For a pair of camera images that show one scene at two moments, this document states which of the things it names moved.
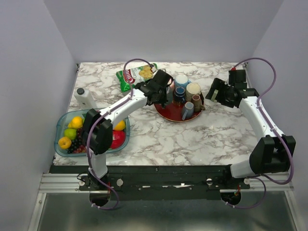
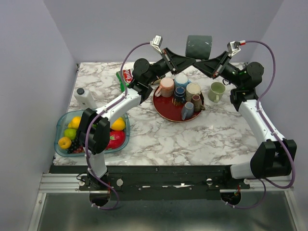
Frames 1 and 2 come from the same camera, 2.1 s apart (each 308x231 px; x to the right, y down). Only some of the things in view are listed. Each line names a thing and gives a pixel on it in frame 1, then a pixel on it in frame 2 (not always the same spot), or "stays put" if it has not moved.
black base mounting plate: (160, 182) stays put
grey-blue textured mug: (187, 110) stays put
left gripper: (163, 99) to (177, 62)
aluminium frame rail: (68, 183) stays put
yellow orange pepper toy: (64, 142) stays put
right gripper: (220, 84) to (214, 67)
